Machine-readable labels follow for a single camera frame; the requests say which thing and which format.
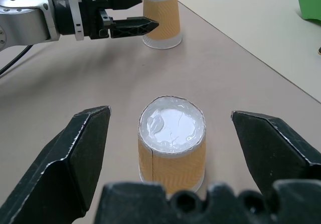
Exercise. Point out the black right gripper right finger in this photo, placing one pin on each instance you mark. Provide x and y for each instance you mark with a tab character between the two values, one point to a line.
273	148

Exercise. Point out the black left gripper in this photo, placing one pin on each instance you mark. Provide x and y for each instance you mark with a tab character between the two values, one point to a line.
90	15

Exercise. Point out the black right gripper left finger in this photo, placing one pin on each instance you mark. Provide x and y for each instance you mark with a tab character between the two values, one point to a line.
62	173

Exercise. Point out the orange paper cup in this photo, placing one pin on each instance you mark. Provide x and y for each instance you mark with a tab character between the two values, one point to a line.
163	15
175	163

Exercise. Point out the small dark yellow object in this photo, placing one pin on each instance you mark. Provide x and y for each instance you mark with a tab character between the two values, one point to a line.
319	51

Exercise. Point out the green object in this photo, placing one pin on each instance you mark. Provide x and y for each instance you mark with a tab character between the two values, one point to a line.
311	6

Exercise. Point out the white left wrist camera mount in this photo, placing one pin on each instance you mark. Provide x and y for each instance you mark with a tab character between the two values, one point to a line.
75	15

